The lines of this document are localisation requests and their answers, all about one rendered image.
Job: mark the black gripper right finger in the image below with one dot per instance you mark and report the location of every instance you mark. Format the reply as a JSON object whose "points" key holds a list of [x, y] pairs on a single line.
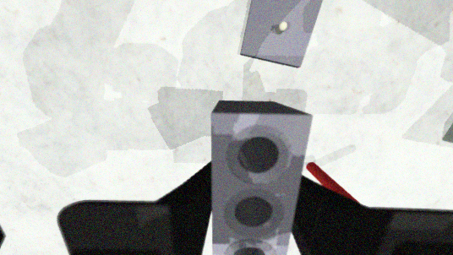
{"points": [[327, 223]]}

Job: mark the red peg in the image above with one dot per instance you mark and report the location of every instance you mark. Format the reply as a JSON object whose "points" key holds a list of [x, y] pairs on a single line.
{"points": [[327, 180]]}

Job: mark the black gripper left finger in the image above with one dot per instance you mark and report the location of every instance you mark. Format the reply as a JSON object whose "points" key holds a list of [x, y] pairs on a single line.
{"points": [[175, 224]]}

